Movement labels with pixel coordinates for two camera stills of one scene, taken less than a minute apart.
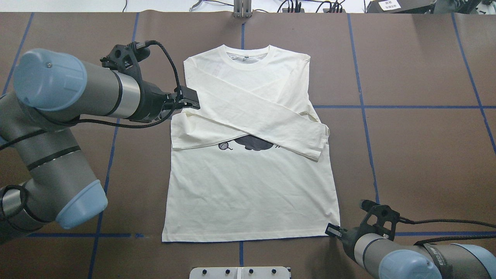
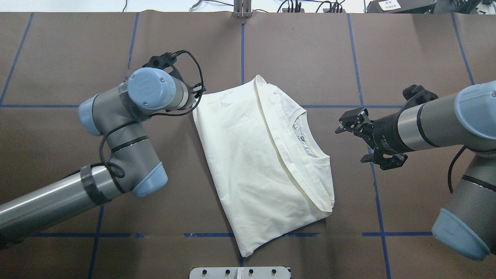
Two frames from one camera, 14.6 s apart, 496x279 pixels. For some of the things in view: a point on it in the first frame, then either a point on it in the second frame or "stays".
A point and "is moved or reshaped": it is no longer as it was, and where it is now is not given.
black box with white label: (402, 6) stays
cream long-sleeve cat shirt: (245, 165) is moved or reshaped
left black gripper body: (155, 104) to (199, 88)
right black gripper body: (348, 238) to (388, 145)
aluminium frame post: (242, 9) stays
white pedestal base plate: (239, 272) stays
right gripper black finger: (332, 229) to (352, 118)
